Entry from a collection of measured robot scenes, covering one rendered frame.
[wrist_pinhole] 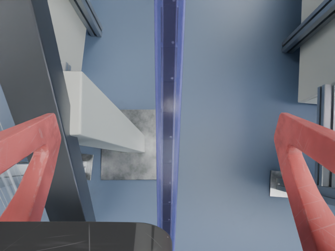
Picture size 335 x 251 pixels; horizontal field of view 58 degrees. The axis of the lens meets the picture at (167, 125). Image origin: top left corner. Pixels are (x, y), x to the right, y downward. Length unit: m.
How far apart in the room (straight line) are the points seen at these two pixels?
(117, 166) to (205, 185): 0.31
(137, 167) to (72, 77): 0.81
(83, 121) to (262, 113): 0.92
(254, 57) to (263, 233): 0.63
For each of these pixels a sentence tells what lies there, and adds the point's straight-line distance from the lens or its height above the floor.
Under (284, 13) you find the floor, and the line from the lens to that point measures 1.29.
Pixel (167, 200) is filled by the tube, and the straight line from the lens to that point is 0.21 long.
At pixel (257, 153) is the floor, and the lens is 1.13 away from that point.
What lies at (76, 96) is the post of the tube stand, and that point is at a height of 0.81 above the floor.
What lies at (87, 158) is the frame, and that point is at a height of 0.01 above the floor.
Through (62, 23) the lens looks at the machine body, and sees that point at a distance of 0.93.
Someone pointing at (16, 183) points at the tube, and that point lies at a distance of 0.23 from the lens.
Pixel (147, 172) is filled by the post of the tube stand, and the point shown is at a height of 0.01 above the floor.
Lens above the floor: 1.08
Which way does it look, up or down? 84 degrees down
